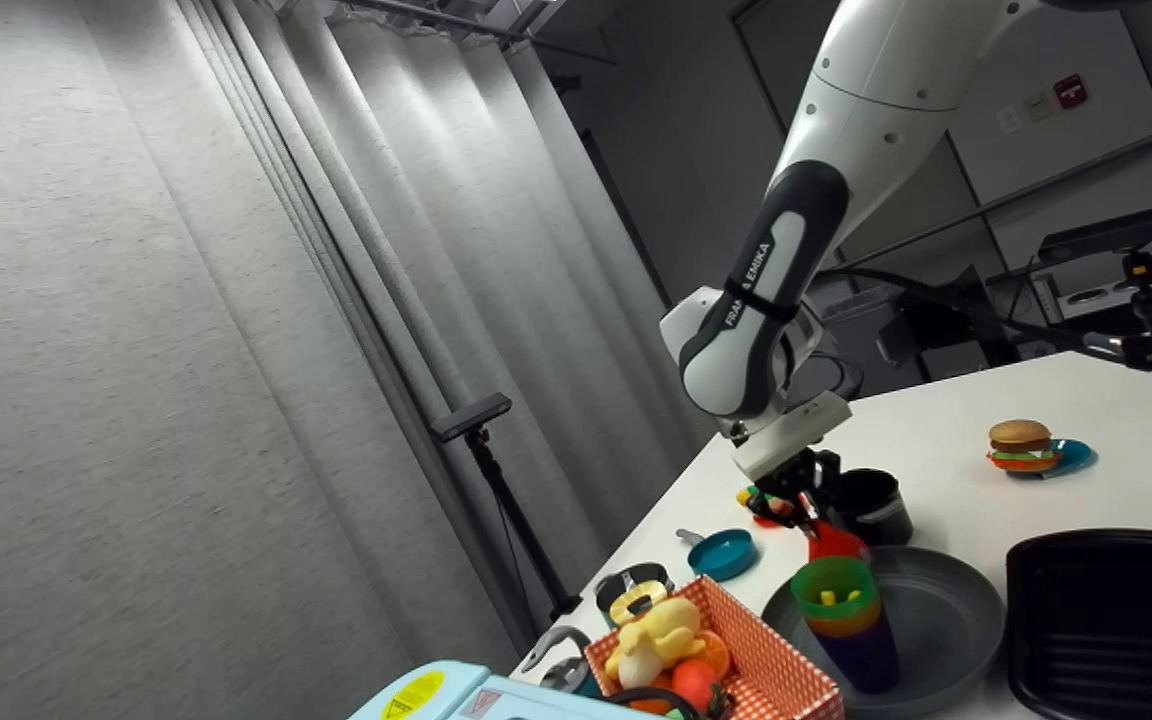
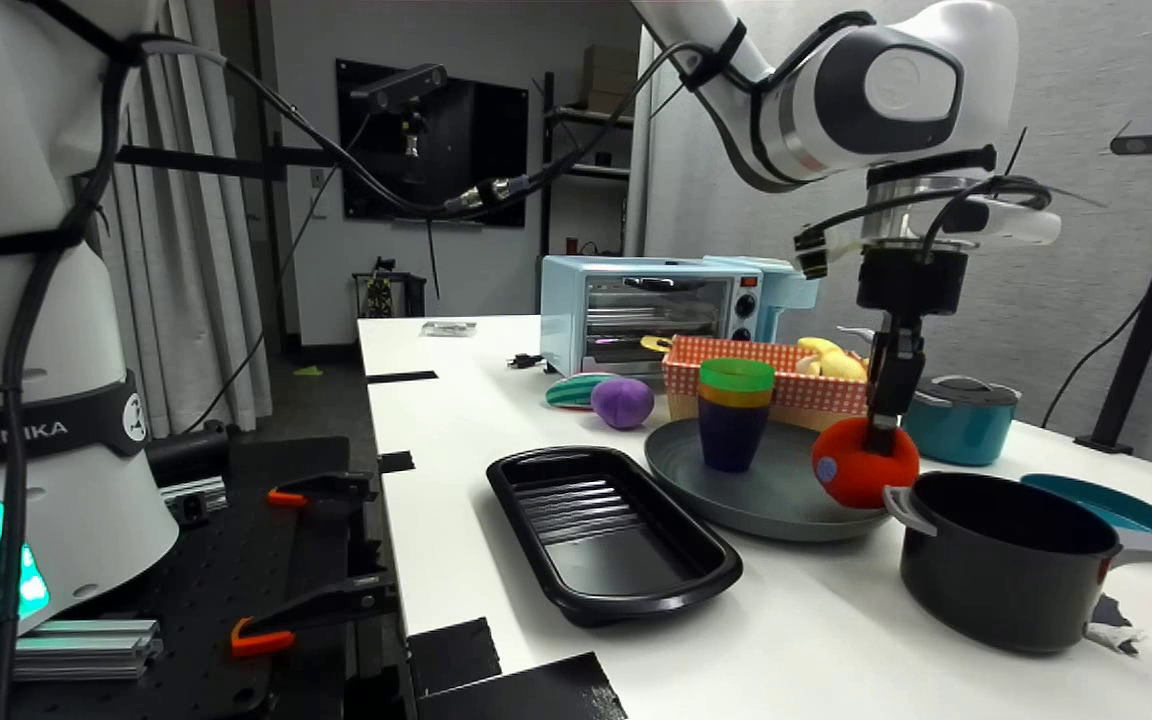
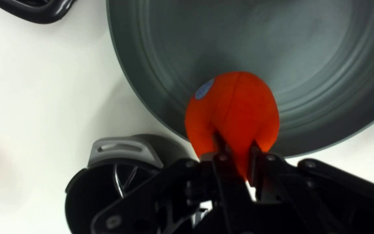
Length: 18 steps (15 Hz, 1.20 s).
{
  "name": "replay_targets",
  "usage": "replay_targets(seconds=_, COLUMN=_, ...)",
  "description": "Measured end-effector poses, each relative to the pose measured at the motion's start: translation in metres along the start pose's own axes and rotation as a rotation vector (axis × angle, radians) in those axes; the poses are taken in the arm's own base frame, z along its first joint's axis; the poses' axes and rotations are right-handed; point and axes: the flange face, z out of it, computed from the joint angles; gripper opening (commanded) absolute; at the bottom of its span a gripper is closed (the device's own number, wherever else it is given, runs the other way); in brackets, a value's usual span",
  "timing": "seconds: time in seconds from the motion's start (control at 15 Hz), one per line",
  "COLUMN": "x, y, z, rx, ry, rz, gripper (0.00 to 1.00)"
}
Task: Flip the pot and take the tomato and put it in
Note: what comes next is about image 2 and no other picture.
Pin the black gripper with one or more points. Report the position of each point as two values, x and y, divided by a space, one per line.
914 283

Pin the red toy tomato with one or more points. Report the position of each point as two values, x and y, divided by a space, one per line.
856 469

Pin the black toy pot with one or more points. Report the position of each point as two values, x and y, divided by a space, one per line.
1001 593

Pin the teal toy pot with lid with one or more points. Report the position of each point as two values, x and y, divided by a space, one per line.
960 427

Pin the yellow toy banana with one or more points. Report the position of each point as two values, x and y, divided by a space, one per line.
833 356

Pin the orange checkered basket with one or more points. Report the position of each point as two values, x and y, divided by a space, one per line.
790 393

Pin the green plastic cup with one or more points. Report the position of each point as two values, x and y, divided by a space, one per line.
739 375

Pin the yellow plastic cup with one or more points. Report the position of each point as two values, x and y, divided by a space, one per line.
739 396

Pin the navy plastic cup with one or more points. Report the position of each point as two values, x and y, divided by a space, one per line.
734 437

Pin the grey round plate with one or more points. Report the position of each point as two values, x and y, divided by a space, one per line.
739 493

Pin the blue plate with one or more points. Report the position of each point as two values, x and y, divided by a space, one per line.
1098 503

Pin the light blue toy oven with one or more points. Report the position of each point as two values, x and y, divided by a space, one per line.
642 312

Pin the purple toy ball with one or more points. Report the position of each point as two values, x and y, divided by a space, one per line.
620 403

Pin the black ribbed grill tray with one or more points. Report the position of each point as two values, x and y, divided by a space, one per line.
609 532

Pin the black orange clamp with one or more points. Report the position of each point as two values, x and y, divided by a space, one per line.
308 610
320 493

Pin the black robot stand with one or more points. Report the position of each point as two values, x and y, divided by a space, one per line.
268 561

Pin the pleated fabric curtain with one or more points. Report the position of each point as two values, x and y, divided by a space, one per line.
188 264

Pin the dark wall shelf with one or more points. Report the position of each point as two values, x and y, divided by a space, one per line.
591 166

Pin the black wall monitor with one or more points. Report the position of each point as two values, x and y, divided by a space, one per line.
470 133

